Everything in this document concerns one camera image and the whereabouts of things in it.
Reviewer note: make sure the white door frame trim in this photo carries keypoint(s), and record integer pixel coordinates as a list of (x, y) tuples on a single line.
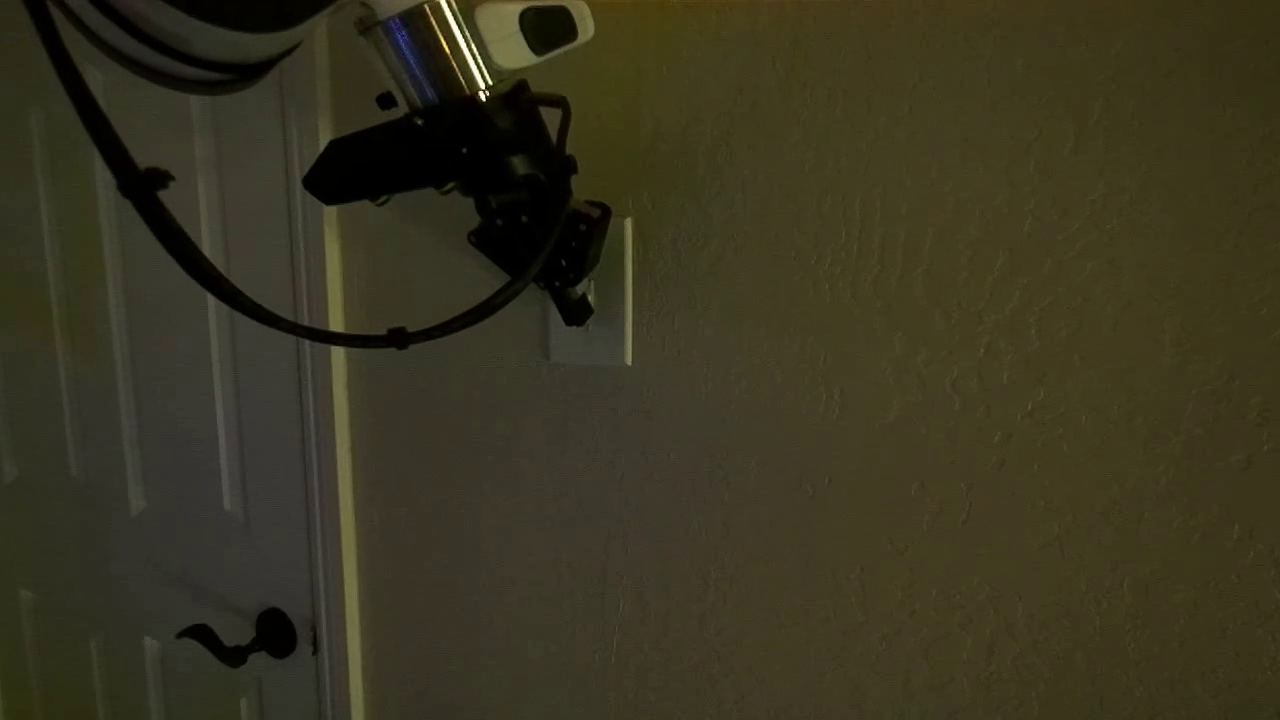
[(341, 506)]

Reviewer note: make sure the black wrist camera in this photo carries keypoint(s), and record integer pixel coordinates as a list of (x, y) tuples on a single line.
[(383, 158)]

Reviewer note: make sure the white light switch plate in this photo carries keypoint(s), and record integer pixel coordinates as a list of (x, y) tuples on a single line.
[(609, 342)]

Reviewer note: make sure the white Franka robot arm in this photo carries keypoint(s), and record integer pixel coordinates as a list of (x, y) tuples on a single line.
[(442, 44)]

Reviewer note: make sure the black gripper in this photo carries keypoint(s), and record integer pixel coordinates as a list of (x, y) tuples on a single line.
[(514, 175)]

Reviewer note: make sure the white panelled door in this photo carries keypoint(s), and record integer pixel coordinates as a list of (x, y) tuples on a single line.
[(160, 443)]

